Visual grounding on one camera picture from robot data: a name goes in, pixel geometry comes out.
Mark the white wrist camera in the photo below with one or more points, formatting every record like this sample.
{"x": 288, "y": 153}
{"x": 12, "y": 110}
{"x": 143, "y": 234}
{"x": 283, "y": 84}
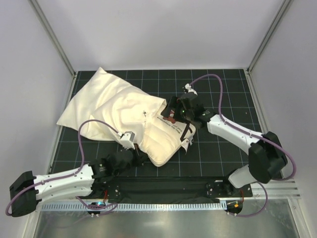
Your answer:
{"x": 127, "y": 140}
{"x": 188, "y": 89}

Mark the right aluminium frame post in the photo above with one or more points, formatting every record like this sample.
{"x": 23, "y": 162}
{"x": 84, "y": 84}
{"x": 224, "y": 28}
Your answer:
{"x": 284, "y": 7}

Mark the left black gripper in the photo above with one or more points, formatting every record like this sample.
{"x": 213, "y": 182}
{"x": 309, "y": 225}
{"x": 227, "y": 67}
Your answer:
{"x": 136, "y": 156}

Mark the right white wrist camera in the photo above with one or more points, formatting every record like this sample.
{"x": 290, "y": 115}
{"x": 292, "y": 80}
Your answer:
{"x": 188, "y": 89}

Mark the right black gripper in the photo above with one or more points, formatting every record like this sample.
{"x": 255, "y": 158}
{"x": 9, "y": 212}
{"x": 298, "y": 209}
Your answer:
{"x": 172, "y": 109}

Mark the slotted cable duct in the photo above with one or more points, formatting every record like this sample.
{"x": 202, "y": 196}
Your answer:
{"x": 77, "y": 206}

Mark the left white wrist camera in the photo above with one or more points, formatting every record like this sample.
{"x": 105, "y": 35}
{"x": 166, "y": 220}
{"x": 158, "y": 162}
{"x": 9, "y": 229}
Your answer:
{"x": 127, "y": 140}

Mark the cream pillow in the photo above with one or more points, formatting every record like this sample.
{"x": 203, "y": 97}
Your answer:
{"x": 162, "y": 139}

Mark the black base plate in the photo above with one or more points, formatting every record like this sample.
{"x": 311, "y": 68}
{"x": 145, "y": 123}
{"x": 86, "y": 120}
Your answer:
{"x": 167, "y": 190}

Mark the white pillow tag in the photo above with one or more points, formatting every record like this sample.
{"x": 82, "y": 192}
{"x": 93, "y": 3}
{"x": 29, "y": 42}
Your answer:
{"x": 186, "y": 143}

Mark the cream pillowcase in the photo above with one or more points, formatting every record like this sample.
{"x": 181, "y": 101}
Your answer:
{"x": 107, "y": 105}

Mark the black grid mat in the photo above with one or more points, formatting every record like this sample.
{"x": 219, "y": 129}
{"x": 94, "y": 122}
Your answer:
{"x": 224, "y": 90}

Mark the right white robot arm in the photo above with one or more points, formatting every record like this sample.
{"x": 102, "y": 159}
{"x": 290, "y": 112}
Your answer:
{"x": 265, "y": 156}

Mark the aluminium rail front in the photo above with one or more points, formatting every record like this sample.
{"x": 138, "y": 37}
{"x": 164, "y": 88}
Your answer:
{"x": 274, "y": 189}

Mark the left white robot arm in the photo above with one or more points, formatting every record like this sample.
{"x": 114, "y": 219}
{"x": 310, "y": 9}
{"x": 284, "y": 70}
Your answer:
{"x": 28, "y": 191}

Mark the aluminium frame post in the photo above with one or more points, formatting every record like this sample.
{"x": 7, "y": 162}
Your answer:
{"x": 284, "y": 7}
{"x": 51, "y": 34}

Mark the left aluminium frame post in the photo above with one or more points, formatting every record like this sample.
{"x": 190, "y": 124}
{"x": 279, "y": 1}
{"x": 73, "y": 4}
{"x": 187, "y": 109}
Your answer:
{"x": 51, "y": 34}

